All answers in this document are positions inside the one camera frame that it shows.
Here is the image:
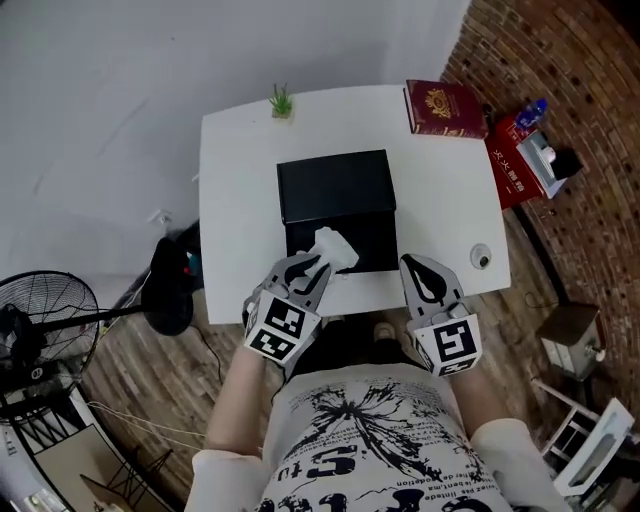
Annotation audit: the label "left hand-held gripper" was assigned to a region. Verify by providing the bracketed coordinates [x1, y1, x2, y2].
[242, 252, 335, 383]

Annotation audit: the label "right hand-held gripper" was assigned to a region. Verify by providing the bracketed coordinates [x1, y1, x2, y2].
[398, 253, 484, 379]

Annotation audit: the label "black cardboard box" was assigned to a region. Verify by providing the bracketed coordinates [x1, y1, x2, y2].
[275, 148, 401, 275]

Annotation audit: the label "person's left forearm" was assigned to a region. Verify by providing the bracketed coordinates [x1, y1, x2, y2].
[203, 343, 282, 454]

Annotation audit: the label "person's right forearm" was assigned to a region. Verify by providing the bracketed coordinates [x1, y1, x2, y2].
[443, 368, 502, 437]

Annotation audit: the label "person's black shorts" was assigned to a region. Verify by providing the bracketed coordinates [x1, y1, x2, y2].
[291, 317, 413, 377]

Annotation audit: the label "black bag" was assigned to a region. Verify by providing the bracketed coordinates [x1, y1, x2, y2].
[169, 221, 205, 296]

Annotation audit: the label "red flat carton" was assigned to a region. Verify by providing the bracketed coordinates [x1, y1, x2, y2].
[483, 113, 547, 212]

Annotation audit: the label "white open carton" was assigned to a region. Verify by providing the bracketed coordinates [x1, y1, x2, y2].
[515, 130, 567, 201]

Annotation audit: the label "person's white printed shirt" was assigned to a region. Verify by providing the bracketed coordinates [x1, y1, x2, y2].
[183, 366, 572, 512]

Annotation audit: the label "dark red hardcover book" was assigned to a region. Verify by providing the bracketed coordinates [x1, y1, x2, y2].
[403, 78, 491, 142]

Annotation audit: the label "small green potted plant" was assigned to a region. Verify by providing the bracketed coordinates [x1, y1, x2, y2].
[267, 81, 297, 122]

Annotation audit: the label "small black case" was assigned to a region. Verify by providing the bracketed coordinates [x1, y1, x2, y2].
[551, 146, 585, 180]

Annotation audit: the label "blue plastic bottle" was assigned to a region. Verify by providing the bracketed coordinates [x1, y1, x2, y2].
[514, 98, 549, 130]

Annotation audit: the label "black standing fan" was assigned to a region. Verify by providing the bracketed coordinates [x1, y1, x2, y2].
[0, 236, 197, 427]

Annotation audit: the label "black metal rack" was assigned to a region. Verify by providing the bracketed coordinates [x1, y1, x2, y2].
[0, 394, 176, 512]

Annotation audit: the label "round desk cable grommet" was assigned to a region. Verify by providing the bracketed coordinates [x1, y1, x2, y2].
[469, 242, 494, 270]

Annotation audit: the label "black floor cable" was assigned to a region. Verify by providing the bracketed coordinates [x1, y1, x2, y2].
[195, 324, 224, 381]

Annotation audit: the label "thin white floor cable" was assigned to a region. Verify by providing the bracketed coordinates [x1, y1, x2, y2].
[84, 399, 209, 451]

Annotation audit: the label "white metal frame chair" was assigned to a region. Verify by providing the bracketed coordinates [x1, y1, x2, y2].
[532, 379, 640, 501]

